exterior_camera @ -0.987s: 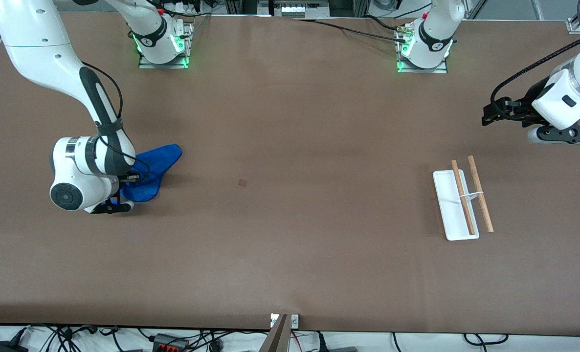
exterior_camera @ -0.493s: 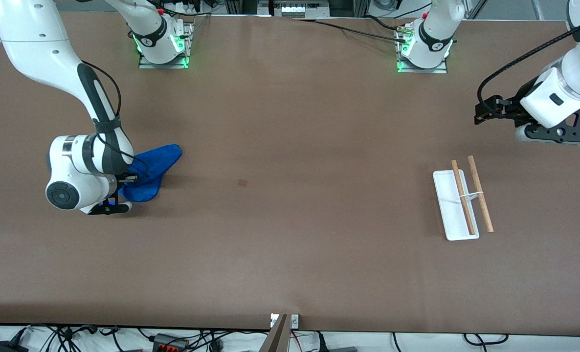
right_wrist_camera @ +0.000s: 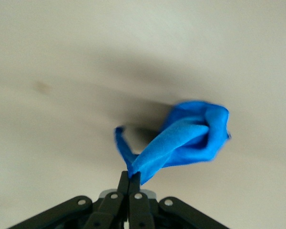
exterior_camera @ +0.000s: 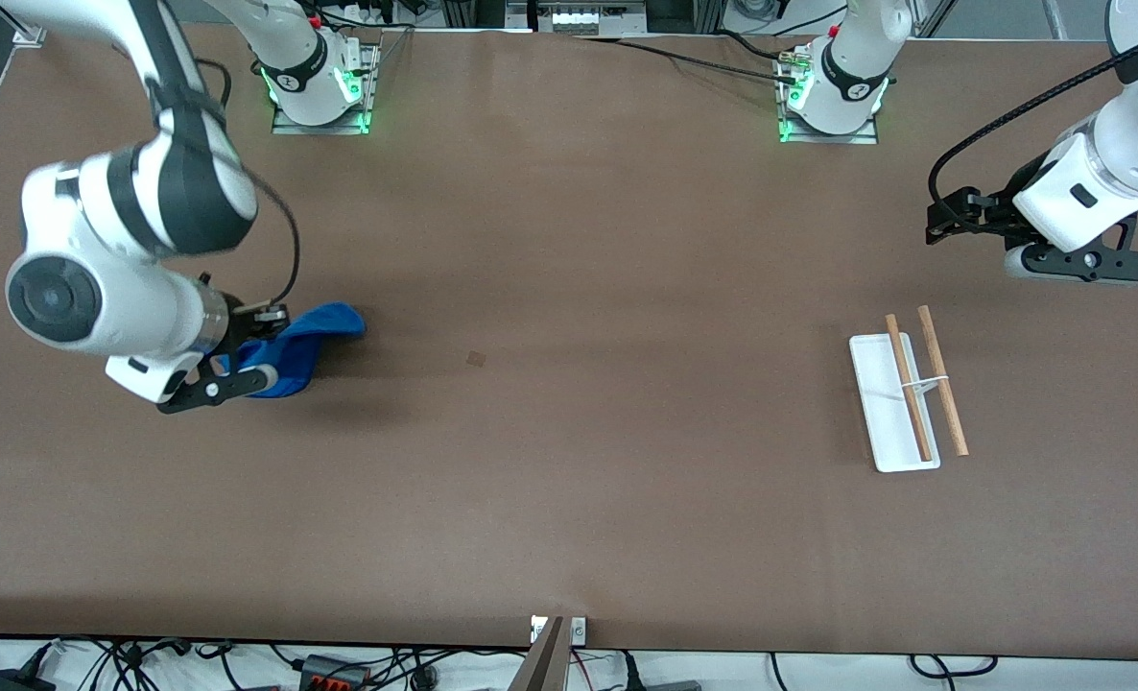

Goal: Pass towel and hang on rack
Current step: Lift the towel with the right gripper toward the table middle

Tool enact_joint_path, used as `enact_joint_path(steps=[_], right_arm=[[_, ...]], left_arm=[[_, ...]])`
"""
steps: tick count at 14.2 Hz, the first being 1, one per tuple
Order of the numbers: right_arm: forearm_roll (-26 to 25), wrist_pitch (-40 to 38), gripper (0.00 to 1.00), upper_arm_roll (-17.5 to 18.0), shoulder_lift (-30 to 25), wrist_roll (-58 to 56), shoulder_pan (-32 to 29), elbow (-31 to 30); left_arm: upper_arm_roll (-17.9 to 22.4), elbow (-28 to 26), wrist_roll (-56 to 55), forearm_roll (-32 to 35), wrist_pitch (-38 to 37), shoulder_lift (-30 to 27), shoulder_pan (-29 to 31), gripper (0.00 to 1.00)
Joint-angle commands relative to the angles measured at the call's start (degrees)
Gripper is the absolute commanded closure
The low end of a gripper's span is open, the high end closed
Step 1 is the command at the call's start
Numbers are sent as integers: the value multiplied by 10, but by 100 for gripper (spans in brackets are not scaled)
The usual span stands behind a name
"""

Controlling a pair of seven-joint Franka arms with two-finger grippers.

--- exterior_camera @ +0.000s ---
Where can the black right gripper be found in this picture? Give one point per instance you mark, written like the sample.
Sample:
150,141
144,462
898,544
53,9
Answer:
241,328

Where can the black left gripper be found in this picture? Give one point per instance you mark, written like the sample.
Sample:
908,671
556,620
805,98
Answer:
1000,213

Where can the blue towel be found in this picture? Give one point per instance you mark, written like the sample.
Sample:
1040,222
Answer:
300,355

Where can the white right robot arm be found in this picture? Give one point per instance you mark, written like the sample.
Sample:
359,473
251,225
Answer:
128,202

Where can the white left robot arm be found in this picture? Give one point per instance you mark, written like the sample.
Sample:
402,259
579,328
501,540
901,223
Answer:
1126,125

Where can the white rack base tray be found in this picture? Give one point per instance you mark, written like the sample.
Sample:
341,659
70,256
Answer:
874,403

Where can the wooden dowel rod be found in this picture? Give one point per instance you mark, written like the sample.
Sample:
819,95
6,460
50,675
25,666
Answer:
900,360
953,422

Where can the black box orange connectors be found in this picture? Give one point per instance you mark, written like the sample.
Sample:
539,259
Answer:
334,672

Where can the black power adapter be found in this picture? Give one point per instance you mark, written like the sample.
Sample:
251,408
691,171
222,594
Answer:
12,681

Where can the white power strip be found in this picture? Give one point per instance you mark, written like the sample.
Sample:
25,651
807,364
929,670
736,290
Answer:
579,17

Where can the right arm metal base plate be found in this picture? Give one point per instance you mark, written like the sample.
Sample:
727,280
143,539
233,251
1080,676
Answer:
367,77

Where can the aluminium frame profile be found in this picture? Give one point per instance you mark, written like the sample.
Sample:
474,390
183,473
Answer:
24,34

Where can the grey camera support beam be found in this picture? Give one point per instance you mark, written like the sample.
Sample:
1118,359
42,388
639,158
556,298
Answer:
542,667

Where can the silver metal bracket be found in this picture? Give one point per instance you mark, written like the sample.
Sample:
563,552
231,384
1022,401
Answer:
579,631

